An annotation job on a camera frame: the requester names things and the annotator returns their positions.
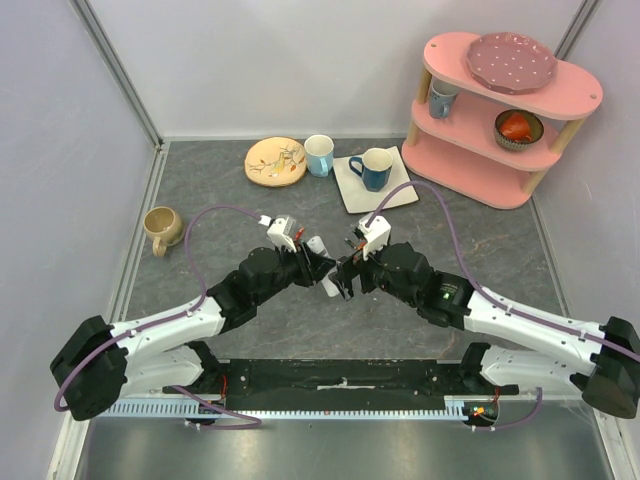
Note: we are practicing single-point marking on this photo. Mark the purple dotted plate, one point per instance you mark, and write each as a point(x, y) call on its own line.
point(510, 63)

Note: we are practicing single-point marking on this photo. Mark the white remote control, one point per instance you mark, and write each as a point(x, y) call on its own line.
point(323, 265)

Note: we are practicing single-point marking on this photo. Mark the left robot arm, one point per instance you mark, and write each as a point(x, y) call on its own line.
point(96, 363)

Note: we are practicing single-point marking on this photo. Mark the aluminium frame rail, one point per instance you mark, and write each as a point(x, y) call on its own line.
point(105, 48)

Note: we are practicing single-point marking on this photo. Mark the beige floral plate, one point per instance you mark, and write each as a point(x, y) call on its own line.
point(275, 162)

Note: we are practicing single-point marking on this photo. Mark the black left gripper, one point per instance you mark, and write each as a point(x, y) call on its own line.
point(312, 266)

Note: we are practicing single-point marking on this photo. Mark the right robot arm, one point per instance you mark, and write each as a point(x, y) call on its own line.
point(600, 361)

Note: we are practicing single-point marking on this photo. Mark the red cup in bowl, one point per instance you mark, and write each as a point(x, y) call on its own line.
point(516, 128)

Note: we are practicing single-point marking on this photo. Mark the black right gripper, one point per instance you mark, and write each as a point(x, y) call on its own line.
point(360, 271)

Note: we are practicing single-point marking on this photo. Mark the light blue mug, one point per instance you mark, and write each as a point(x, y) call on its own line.
point(319, 155)

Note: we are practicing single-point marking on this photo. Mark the blue grey mug on shelf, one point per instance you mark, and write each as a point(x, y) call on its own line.
point(442, 95)

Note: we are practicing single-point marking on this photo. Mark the dark blue mug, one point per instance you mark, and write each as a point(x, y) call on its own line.
point(373, 167)

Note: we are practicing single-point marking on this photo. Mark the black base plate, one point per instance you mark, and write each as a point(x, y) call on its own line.
point(242, 377)

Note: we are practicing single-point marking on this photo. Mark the dark patterned bowl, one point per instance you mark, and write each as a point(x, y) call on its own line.
point(537, 131)

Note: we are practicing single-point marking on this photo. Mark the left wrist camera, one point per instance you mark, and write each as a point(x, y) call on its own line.
point(282, 232)

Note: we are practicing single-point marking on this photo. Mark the beige mug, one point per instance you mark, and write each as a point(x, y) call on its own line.
point(165, 228)

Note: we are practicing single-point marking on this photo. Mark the pink three-tier shelf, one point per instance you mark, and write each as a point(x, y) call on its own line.
point(494, 113)

